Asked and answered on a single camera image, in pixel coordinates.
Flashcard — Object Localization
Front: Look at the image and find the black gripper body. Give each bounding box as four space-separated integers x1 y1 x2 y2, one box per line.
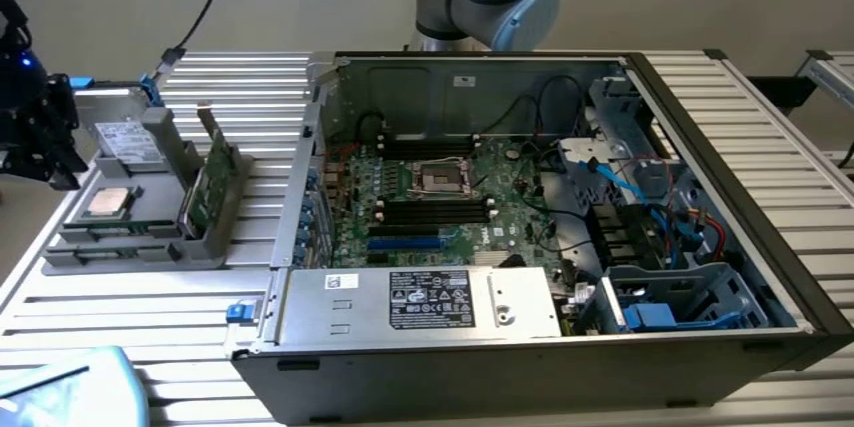
0 0 54 149

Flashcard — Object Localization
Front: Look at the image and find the black RAM slot bank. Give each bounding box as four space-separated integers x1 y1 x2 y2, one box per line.
375 132 483 159
371 198 501 227

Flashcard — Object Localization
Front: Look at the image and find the small disk with white label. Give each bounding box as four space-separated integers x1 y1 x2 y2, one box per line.
94 120 167 167

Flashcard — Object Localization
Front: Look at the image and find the silver drive with blue tabs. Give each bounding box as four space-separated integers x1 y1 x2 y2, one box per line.
68 73 160 124

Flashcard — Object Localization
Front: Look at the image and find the CPU with silver lid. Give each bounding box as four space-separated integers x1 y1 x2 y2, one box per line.
78 186 138 222

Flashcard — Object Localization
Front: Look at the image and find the green graphics card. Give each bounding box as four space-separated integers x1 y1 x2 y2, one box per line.
178 100 236 241

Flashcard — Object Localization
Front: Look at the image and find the grey parts rack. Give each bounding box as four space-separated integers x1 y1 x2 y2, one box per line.
42 106 256 274

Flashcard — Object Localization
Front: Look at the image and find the blue case latch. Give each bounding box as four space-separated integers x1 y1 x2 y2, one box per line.
226 299 259 324

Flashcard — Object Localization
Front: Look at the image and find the blurred light blue object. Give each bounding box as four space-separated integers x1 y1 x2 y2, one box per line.
0 345 152 427

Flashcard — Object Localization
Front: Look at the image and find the black expansion slot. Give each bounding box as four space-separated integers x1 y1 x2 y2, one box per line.
369 224 443 239

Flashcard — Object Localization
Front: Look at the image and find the blue expansion slot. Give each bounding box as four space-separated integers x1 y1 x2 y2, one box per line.
369 237 443 252

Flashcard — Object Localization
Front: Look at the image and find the silver power supply unit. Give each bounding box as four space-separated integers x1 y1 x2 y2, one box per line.
271 266 566 342

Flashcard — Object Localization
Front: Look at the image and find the green motherboard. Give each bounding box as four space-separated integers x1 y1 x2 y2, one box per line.
319 137 606 339

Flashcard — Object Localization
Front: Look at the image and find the small silver heatsink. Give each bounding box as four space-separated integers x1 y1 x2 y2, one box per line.
471 251 514 269

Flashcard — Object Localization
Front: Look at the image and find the metal disk bay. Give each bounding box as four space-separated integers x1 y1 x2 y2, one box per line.
554 77 683 208

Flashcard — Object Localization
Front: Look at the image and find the open black PC case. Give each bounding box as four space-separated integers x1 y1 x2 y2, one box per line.
223 49 854 427

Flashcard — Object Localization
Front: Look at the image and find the grey drive cage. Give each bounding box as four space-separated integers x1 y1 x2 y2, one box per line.
598 261 770 336

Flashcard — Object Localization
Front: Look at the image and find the metal slat side table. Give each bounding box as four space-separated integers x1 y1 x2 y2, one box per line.
797 49 854 171

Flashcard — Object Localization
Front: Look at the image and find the CPU socket with metal frame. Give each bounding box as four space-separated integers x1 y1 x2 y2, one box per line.
398 155 474 199

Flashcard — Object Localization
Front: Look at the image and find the black power wire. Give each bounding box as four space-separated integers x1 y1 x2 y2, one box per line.
485 74 590 139

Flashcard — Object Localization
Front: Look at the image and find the blue data wire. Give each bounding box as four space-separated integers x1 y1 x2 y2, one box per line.
585 158 701 269

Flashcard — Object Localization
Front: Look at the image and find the red wire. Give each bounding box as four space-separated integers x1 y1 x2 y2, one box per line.
693 209 734 254

